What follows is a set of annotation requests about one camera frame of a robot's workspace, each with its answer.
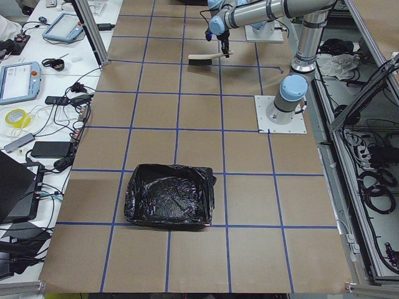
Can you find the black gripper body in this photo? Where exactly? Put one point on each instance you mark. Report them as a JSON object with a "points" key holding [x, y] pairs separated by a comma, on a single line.
{"points": [[223, 38]]}

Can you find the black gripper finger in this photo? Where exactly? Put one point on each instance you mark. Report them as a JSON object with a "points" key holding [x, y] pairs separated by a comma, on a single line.
{"points": [[225, 48]]}

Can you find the white hand brush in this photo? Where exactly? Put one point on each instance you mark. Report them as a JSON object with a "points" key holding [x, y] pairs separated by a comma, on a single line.
{"points": [[206, 59]]}

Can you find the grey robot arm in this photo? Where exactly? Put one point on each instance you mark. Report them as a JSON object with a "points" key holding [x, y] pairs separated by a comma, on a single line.
{"points": [[227, 15]]}

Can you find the bin with black bag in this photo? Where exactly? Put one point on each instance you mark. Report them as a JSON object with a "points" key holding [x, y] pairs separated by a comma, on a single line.
{"points": [[170, 196]]}

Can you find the white crumpled cloth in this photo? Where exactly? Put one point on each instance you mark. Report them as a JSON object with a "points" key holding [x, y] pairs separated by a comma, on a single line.
{"points": [[340, 66]]}

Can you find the blue teach pendant far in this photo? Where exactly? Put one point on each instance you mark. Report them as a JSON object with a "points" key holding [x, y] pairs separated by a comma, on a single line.
{"points": [[65, 29]]}

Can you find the blue teach pendant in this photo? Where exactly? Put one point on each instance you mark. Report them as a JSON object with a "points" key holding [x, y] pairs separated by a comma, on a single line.
{"points": [[20, 82], [65, 29]]}

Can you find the blue teach pendant near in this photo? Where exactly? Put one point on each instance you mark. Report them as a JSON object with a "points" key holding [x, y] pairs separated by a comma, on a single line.
{"points": [[20, 82]]}

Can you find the black power adapter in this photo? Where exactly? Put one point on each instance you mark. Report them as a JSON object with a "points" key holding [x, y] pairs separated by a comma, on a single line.
{"points": [[50, 149]]}

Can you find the yellow tape roll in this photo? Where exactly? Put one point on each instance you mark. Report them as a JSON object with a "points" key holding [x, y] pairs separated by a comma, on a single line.
{"points": [[18, 118]]}

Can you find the black laptop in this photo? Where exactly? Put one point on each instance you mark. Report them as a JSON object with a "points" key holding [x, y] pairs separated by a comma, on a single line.
{"points": [[21, 184]]}

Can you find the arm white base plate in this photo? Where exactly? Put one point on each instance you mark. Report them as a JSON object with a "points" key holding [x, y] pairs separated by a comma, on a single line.
{"points": [[271, 120], [267, 32]]}

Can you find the aluminium frame post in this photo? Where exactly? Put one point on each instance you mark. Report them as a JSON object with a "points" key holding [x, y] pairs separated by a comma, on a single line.
{"points": [[91, 30]]}

